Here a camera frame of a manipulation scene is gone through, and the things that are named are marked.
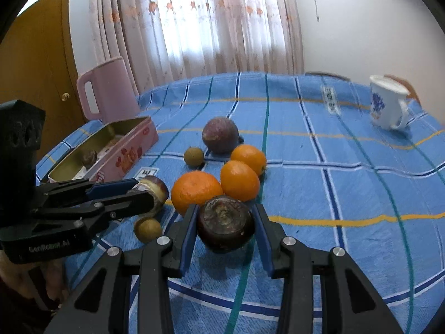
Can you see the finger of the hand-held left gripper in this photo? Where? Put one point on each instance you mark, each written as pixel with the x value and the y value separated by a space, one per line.
pixel 111 187
pixel 132 203

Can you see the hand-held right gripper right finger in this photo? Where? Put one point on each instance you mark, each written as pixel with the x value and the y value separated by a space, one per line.
pixel 264 247

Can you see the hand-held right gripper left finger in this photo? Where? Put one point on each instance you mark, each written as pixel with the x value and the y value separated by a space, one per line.
pixel 189 240

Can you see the brown longan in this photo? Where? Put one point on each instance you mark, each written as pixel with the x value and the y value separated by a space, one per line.
pixel 148 229
pixel 193 156

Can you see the pale-ringed water chestnut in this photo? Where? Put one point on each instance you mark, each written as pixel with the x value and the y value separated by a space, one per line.
pixel 159 188

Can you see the small water chestnut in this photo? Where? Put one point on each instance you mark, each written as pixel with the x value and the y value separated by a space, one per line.
pixel 89 158

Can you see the pink tin box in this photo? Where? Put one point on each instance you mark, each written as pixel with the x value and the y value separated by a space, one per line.
pixel 128 153

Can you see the dark brown water chestnut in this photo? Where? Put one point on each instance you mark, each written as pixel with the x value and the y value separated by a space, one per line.
pixel 226 226

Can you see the large orange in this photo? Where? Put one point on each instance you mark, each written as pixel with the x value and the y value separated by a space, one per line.
pixel 194 191

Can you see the purple passion fruit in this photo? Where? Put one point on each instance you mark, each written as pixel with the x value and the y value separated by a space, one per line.
pixel 219 135

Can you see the person's left forearm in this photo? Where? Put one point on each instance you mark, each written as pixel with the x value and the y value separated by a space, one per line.
pixel 17 309

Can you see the person's left hand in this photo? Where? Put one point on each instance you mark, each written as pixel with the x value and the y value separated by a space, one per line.
pixel 48 278

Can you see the blue plaid tablecloth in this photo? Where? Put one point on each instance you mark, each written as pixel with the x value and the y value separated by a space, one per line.
pixel 330 198

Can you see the pink plastic jug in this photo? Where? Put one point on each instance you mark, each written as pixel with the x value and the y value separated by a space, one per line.
pixel 111 90

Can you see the wooden door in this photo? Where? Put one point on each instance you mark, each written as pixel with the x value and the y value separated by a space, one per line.
pixel 38 66

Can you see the sheer flowered curtain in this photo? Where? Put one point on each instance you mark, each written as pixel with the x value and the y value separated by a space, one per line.
pixel 194 28

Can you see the white mug with blue flowers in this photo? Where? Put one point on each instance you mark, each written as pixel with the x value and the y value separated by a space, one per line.
pixel 384 106

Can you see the brown wooden chair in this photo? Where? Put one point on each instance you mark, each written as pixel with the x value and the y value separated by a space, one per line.
pixel 412 88

